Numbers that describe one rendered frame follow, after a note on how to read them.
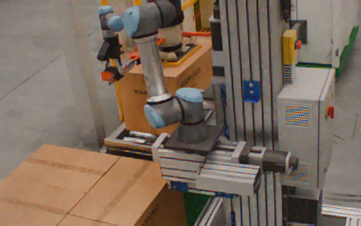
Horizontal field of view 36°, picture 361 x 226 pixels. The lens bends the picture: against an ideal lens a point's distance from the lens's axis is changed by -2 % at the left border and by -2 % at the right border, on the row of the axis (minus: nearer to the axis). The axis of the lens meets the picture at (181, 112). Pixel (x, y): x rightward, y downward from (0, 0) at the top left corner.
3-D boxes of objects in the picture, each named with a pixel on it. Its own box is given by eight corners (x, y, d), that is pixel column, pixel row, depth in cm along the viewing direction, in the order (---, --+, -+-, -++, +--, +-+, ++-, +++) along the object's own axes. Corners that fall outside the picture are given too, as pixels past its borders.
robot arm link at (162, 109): (186, 123, 246) (159, 0, 231) (156, 134, 240) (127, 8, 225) (176, 118, 256) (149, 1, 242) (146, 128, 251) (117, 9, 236)
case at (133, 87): (171, 90, 393) (164, 36, 375) (223, 96, 375) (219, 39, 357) (125, 130, 347) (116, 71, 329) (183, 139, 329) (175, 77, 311)
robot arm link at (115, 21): (131, 13, 267) (122, 8, 276) (109, 19, 263) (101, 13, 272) (133, 29, 271) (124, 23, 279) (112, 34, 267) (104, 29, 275)
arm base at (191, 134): (214, 128, 262) (212, 110, 258) (203, 145, 250) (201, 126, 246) (184, 126, 268) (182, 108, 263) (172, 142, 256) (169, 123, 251)
